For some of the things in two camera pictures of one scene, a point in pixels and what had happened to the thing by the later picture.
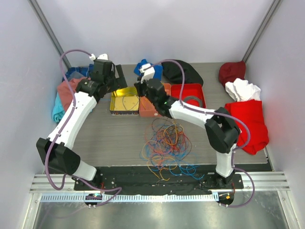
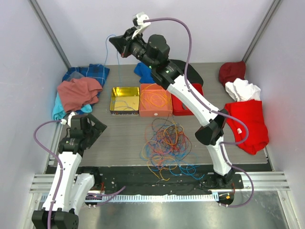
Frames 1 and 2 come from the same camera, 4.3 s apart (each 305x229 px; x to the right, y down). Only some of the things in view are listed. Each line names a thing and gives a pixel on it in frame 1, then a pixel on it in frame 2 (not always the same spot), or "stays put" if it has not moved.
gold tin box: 125,101 stays put
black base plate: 143,179 stays put
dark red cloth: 228,71 stays put
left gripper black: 121,83 → 97,128
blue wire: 127,109 → 117,55
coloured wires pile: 167,149 stays put
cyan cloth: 58,111 stays put
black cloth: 172,73 stays put
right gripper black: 138,86 → 123,45
